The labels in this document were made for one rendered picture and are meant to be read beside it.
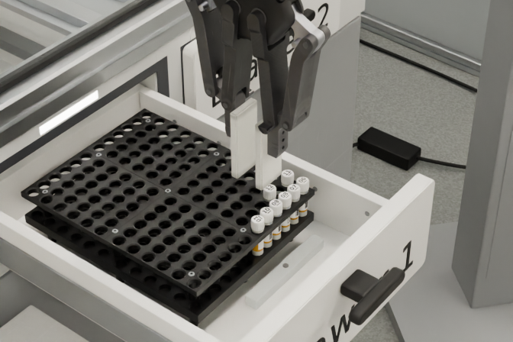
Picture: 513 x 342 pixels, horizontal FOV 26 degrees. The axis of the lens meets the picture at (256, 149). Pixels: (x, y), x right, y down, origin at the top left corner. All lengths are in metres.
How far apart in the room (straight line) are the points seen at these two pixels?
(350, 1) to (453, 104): 1.30
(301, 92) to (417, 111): 1.87
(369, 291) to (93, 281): 0.24
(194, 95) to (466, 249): 1.02
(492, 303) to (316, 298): 1.29
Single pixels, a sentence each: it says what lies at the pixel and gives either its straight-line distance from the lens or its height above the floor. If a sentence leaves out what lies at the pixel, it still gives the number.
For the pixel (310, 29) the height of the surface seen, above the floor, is 1.14.
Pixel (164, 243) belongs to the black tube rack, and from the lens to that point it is 1.06.
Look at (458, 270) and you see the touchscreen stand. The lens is 2.23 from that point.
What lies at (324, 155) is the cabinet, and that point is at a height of 0.60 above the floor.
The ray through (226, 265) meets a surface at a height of 0.90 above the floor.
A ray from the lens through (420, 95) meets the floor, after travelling 2.81.
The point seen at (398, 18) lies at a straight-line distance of 2.99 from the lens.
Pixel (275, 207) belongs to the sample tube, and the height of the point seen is 0.91.
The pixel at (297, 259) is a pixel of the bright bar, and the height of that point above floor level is 0.85.
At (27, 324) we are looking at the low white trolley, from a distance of 1.16.
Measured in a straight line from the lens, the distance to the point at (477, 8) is 2.84.
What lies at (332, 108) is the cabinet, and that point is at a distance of 1.58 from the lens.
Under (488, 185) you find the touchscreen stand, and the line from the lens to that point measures 2.01.
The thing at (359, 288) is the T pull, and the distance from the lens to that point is 0.96.
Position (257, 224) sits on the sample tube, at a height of 0.91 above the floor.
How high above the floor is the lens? 1.58
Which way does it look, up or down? 37 degrees down
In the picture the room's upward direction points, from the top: straight up
